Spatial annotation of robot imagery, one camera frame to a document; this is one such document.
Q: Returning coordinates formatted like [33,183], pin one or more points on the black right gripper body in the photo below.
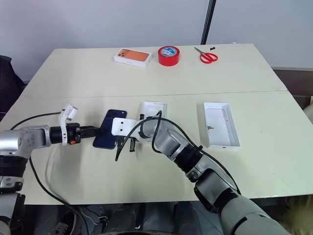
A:
[126,140]

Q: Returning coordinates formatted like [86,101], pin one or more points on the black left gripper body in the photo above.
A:
[74,134]

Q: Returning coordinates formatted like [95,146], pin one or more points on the dark blue smartphone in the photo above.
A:
[107,127]

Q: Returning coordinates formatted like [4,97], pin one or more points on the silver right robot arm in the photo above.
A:
[171,142]

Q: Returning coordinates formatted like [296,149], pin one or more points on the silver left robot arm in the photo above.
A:
[24,137]

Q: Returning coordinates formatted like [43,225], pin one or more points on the white phone box base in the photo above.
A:
[154,107]

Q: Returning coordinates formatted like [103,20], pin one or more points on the orange printed phone box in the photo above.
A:
[133,56]

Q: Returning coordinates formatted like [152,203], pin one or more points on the white phone box lid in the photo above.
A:
[220,124]

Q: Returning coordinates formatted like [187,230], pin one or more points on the dark rounded shape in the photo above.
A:
[124,219]
[187,218]

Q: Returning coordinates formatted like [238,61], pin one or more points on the black chair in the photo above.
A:
[9,83]

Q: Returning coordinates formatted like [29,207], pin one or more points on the black sneaker white laces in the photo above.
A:
[64,224]

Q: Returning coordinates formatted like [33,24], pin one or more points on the red tape roll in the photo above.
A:
[168,58]

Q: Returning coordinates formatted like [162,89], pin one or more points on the black metal pole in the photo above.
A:
[207,22]

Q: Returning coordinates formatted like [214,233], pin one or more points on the dark brown furniture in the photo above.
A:
[296,83]

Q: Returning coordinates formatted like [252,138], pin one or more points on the tan fuzzy object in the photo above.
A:
[299,215]

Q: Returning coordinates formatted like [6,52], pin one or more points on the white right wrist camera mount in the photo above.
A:
[122,126]

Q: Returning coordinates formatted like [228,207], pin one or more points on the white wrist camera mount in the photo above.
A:
[122,126]
[64,122]

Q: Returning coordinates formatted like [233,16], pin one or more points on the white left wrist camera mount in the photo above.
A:
[64,122]

